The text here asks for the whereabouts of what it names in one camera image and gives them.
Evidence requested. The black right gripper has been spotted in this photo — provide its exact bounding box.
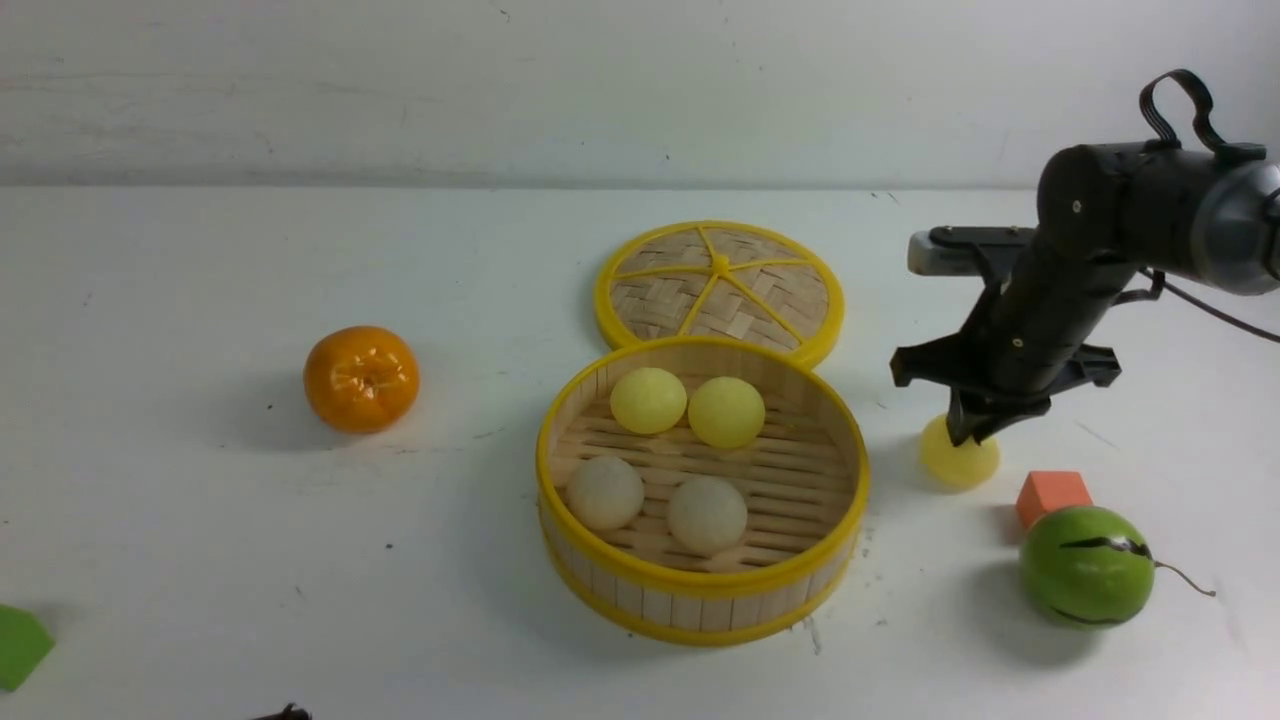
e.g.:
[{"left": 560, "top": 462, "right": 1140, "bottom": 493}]
[{"left": 890, "top": 247, "right": 1137, "bottom": 447}]

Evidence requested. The yellow bun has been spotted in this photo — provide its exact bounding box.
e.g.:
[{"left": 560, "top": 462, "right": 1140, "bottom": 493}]
[
  {"left": 609, "top": 366, "right": 687, "bottom": 436},
  {"left": 919, "top": 415, "right": 1002, "bottom": 491},
  {"left": 687, "top": 375, "right": 765, "bottom": 450}
]

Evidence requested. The white bun bottom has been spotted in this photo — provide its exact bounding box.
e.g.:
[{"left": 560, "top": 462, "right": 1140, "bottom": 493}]
[{"left": 666, "top": 477, "right": 749, "bottom": 557}]

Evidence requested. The white bun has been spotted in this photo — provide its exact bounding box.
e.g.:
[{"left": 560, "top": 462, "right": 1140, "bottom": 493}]
[
  {"left": 564, "top": 456, "right": 645, "bottom": 533},
  {"left": 666, "top": 477, "right": 749, "bottom": 557}
]

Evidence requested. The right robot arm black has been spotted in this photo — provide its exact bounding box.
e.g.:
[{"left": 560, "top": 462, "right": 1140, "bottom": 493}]
[{"left": 890, "top": 69, "right": 1279, "bottom": 446}]

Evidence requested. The bamboo steamer tray yellow rim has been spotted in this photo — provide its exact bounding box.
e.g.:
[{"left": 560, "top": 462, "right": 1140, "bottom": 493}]
[{"left": 535, "top": 337, "right": 870, "bottom": 646}]

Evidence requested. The woven bamboo steamer lid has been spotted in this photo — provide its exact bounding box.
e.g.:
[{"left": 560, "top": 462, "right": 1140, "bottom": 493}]
[{"left": 591, "top": 220, "right": 845, "bottom": 368}]

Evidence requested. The orange cube block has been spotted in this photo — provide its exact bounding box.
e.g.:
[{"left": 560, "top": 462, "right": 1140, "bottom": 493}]
[{"left": 1014, "top": 470, "right": 1093, "bottom": 530}]

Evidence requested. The green toy watermelon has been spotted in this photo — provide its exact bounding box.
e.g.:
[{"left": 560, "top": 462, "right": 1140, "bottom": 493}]
[{"left": 1019, "top": 506, "right": 1217, "bottom": 629}]

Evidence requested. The orange toy tangerine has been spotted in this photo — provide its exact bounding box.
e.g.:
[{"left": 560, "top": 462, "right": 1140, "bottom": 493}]
[{"left": 303, "top": 325, "right": 421, "bottom": 434}]

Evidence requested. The green block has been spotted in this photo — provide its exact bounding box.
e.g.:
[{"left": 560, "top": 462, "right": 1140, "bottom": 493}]
[{"left": 0, "top": 603, "right": 55, "bottom": 693}]

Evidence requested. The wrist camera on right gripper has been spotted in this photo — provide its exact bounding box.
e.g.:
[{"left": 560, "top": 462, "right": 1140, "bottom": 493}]
[{"left": 906, "top": 225, "right": 1036, "bottom": 283}]

